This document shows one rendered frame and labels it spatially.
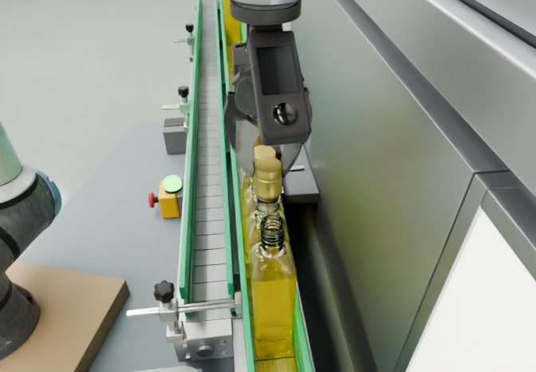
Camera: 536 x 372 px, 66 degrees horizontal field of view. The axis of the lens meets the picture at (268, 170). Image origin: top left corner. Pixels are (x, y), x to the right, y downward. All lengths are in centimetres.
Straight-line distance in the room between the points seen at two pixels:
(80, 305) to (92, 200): 36
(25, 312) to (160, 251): 29
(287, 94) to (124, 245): 73
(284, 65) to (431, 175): 17
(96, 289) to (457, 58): 78
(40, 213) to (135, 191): 38
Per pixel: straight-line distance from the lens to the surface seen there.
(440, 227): 36
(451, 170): 34
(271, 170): 50
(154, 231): 105
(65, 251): 108
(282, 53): 41
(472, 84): 33
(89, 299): 91
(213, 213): 88
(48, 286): 97
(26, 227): 84
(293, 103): 39
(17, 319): 88
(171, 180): 102
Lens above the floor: 150
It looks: 39 degrees down
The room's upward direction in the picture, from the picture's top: straight up
